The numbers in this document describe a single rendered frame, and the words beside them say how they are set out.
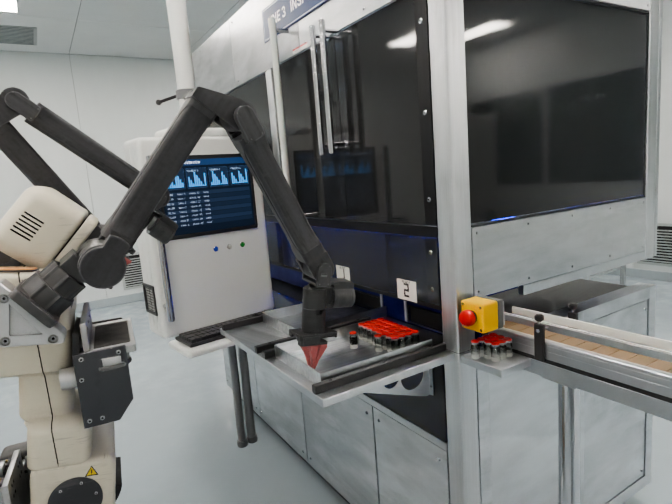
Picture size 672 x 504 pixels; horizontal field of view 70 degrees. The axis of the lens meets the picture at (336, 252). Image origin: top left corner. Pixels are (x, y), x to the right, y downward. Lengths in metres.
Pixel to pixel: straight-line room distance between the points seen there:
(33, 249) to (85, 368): 0.26
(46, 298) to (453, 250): 0.88
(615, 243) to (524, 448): 0.73
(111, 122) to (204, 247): 4.69
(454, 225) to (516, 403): 0.59
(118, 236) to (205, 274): 1.04
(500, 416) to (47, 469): 1.12
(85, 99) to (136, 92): 0.58
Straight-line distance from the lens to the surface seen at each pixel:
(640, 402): 1.20
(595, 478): 2.05
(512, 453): 1.61
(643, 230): 1.99
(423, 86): 1.31
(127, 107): 6.60
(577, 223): 1.65
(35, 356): 1.19
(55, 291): 0.98
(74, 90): 6.58
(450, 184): 1.23
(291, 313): 1.75
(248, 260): 2.06
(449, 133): 1.23
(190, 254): 1.94
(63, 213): 1.11
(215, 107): 0.98
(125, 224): 0.97
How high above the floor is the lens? 1.36
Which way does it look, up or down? 9 degrees down
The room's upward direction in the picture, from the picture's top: 5 degrees counter-clockwise
